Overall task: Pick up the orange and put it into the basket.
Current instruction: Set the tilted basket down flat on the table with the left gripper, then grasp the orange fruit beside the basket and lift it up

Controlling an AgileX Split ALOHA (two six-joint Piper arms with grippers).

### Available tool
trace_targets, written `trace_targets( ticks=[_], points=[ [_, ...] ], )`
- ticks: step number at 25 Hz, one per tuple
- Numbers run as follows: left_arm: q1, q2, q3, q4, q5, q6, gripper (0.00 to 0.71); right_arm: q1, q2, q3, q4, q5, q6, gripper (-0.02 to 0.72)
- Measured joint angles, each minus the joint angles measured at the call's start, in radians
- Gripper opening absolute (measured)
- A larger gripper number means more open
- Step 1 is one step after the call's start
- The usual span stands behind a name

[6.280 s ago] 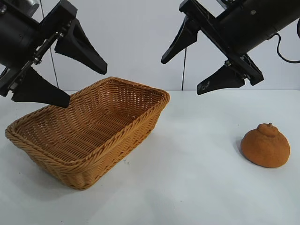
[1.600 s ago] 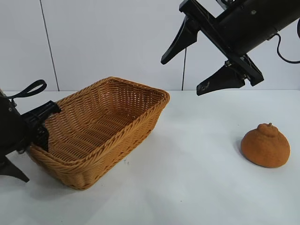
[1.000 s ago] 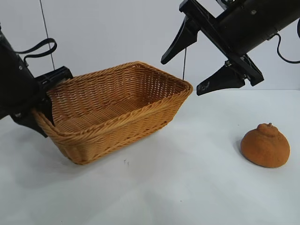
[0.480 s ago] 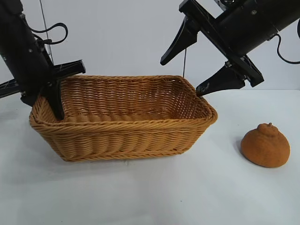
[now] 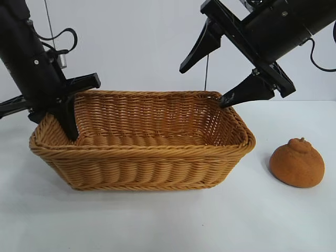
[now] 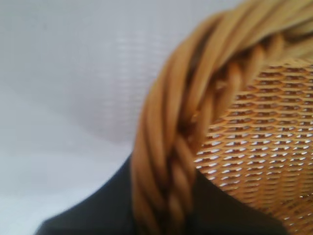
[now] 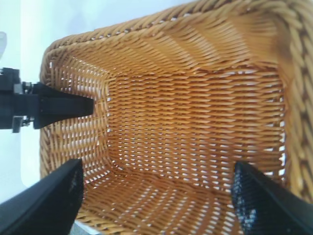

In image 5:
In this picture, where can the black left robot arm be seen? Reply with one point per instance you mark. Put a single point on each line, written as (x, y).
(13, 15)

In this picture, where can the orange fruit with knobbed top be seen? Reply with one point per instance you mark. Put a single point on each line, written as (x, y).
(298, 168)

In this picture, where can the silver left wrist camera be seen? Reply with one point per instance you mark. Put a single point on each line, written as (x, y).
(62, 59)

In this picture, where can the woven tan wicker basket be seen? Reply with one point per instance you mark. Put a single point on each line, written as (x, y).
(147, 168)

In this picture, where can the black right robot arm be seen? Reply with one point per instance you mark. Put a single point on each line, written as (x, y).
(320, 14)

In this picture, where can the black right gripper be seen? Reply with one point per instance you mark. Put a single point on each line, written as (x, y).
(273, 32)

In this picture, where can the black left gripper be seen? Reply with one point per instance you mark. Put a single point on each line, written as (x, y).
(39, 76)

